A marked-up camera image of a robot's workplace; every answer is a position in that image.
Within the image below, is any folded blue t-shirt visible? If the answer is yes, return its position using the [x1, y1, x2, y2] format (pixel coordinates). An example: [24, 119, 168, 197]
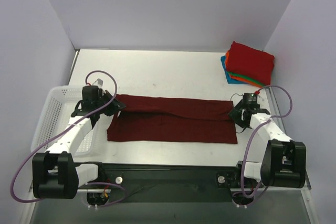
[220, 55, 244, 84]

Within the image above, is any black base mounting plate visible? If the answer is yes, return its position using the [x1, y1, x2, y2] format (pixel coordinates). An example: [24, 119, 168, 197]
[79, 163, 257, 207]

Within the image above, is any white plastic basket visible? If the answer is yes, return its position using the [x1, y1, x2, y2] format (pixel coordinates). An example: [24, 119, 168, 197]
[30, 86, 102, 156]

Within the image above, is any folded orange t-shirt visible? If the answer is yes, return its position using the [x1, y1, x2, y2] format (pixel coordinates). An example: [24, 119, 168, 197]
[224, 50, 265, 88]

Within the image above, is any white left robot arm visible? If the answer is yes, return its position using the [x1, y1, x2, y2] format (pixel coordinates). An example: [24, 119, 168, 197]
[32, 86, 126, 199]

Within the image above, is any dark maroon t-shirt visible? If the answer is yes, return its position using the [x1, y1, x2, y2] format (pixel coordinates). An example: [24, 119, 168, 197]
[107, 94, 238, 144]

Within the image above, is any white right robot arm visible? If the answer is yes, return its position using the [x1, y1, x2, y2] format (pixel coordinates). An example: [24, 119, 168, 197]
[229, 99, 306, 188]

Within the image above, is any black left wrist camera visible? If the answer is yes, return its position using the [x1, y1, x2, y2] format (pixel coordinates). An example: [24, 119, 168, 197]
[82, 86, 102, 103]

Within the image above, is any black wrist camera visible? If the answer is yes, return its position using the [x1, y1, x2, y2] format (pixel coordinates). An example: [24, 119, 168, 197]
[243, 93, 260, 109]
[82, 86, 102, 103]

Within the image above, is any folded green t-shirt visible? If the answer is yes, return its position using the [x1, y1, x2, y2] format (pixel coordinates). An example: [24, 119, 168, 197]
[228, 71, 271, 87]

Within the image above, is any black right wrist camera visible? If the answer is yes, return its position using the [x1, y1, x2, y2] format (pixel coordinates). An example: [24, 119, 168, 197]
[243, 93, 260, 109]

